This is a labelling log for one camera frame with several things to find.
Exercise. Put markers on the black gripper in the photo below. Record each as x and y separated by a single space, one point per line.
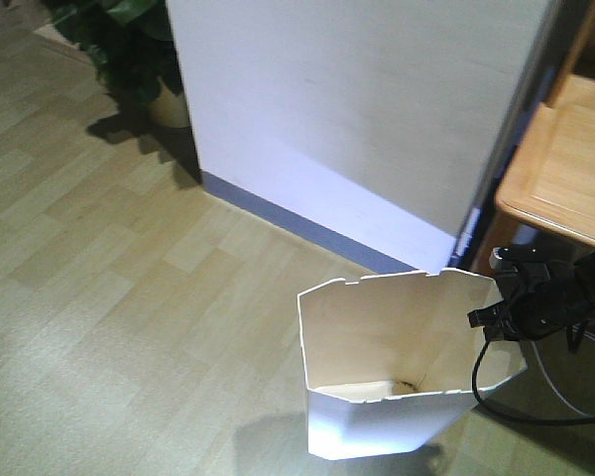
540 296

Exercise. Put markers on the white plastic trash bin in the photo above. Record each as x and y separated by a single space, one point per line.
391 361

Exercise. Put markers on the light wooden desk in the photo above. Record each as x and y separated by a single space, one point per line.
550 183

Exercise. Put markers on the green potted plant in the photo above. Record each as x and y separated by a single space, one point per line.
131 45

